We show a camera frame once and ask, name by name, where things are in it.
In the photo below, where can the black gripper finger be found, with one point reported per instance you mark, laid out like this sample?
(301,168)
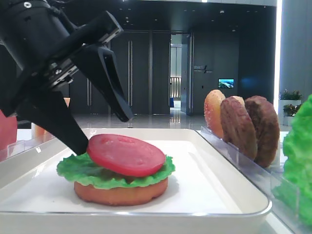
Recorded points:
(98,64)
(48,110)

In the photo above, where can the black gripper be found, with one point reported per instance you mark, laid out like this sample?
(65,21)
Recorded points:
(43,41)

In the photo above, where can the red tomato slice front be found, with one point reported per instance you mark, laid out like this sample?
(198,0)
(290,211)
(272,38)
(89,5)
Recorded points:
(125,155)

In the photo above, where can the red tomato slice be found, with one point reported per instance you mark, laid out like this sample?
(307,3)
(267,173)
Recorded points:
(8,130)
(125,155)

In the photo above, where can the orange cheese slice right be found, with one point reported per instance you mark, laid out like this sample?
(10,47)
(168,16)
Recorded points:
(67,101)

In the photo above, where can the orange cheese slice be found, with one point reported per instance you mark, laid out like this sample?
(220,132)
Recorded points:
(67,101)
(37,131)

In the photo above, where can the orange cheese slice left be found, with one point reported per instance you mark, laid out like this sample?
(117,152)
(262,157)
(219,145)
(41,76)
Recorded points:
(37,131)

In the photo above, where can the red tomato slice rear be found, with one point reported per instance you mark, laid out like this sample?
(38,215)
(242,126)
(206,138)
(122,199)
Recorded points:
(8,130)

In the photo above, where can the green lettuce leaf on bun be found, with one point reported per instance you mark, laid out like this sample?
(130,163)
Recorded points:
(83,170)

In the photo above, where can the brown meat patty front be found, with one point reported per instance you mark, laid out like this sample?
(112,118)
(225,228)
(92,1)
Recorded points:
(238,128)

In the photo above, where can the brown meat patty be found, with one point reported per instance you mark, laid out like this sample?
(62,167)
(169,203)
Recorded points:
(265,121)
(238,128)

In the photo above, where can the brown meat patty rear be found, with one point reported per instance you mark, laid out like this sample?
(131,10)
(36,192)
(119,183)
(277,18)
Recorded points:
(265,121)

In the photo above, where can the green lettuce leaf upright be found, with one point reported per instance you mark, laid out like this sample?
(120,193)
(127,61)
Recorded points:
(297,146)

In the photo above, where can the clear acrylic rack left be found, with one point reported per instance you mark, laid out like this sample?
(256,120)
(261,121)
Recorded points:
(23,145)

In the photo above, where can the clear acrylic rack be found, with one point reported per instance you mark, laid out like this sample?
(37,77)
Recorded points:
(246,163)
(23,145)

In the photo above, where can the dark double doors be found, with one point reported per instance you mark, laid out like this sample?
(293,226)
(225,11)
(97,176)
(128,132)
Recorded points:
(143,67)

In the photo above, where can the orange bottom bun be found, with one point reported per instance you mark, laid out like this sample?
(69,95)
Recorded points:
(121,196)

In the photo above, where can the sesame top bun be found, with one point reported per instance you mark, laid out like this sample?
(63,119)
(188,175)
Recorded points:
(212,104)

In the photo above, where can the white rectangular tray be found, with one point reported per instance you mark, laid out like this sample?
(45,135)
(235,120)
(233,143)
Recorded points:
(206,194)

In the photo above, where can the potted plants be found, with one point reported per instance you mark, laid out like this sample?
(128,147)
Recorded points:
(289,104)

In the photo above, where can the clear acrylic rack right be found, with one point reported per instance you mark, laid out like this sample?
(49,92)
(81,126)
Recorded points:
(246,163)

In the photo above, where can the small wall screen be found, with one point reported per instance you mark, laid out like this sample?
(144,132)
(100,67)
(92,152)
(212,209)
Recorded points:
(225,83)

